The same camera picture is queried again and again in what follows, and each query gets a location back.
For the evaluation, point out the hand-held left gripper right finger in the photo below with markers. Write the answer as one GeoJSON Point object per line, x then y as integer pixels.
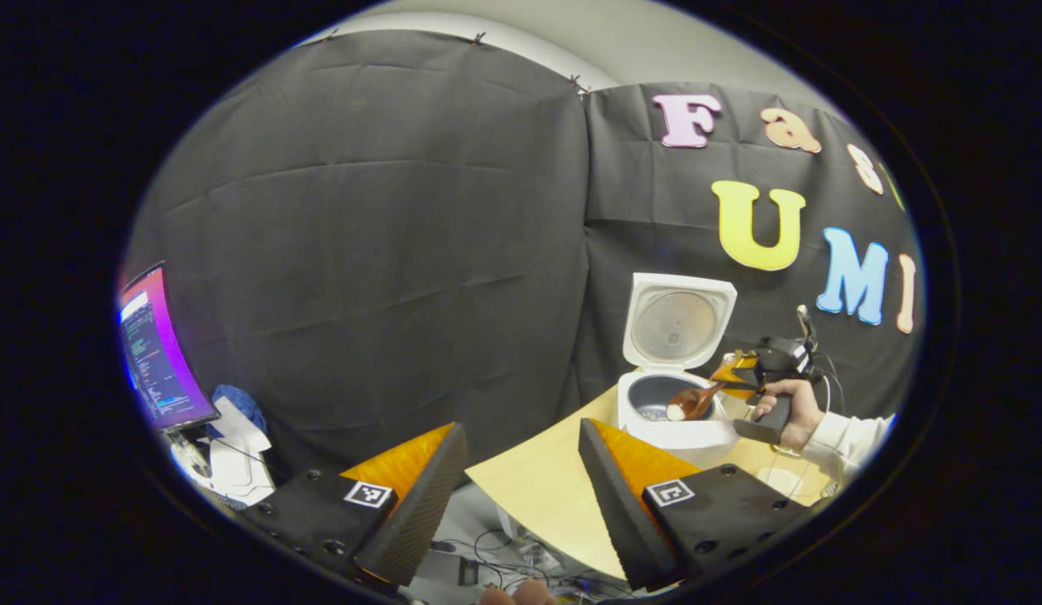
{"type": "Point", "coordinates": [626, 521]}

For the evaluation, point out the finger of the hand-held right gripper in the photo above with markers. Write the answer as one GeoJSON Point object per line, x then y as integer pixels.
{"type": "Point", "coordinates": [735, 374]}

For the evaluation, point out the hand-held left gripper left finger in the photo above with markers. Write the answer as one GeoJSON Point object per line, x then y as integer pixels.
{"type": "Point", "coordinates": [420, 512]}

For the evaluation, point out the brown wooden spoon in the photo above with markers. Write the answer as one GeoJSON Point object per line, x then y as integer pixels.
{"type": "Point", "coordinates": [693, 403]}

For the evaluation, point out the white rice cooker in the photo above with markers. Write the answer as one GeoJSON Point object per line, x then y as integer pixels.
{"type": "Point", "coordinates": [676, 323]}

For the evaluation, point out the white crumpled paper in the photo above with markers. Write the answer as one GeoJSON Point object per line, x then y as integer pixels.
{"type": "Point", "coordinates": [244, 462]}

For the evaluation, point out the blue cloth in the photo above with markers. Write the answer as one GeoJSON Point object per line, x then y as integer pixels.
{"type": "Point", "coordinates": [239, 399]}

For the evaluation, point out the black backdrop cloth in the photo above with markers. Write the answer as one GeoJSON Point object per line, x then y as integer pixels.
{"type": "Point", "coordinates": [386, 252]}

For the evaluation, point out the computer monitor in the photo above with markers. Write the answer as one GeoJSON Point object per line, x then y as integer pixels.
{"type": "Point", "coordinates": [160, 353]}

